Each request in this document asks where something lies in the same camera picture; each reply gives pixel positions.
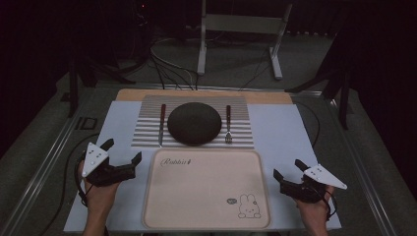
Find metal floor rail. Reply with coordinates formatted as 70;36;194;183
323;94;399;236
0;88;96;236

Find striped grey placemat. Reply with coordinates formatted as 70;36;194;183
131;94;256;150

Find knife with dark handle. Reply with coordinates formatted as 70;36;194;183
157;103;167;148

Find beige tray with rabbit print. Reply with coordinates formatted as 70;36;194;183
142;147;272;230

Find grey metal stand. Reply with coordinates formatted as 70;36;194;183
196;0;294;82

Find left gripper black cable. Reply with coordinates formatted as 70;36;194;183
74;153;96;208

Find black tripod stand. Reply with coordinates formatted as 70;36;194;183
284;32;352;131
67;53;137;119

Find person's left hand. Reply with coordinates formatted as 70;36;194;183
77;159;121;216

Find fork with dark handle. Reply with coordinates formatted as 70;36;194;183
224;104;234;145

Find black floor cable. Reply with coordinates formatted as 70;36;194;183
293;99;322;148
38;132;101;236

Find black round plate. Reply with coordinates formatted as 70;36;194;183
166;101;222;148

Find person's right hand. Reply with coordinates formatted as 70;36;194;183
294;185;336;227

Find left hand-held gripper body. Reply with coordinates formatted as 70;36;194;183
80;142;138;188

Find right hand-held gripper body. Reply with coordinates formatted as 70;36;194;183
278;163;348;205

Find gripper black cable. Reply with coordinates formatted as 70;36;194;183
323;188;338;221
74;153;96;208

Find bundle of floor cables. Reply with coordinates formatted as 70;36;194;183
149;37;201;91

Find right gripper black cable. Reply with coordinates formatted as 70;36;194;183
323;188;338;221

